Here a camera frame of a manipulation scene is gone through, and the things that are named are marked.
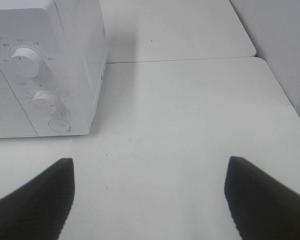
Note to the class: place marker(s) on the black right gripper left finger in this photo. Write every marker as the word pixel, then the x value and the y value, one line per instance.
pixel 38 210

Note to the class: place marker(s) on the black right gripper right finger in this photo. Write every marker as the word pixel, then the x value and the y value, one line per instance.
pixel 261 207

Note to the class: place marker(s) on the round door release button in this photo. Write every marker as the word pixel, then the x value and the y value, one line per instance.
pixel 59 125

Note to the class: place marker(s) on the white timer knob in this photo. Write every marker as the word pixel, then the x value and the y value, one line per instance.
pixel 46 101

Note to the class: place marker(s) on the upper white power knob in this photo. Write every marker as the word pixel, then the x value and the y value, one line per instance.
pixel 25 62

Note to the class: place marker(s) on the white microwave oven body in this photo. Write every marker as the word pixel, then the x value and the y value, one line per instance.
pixel 70 37

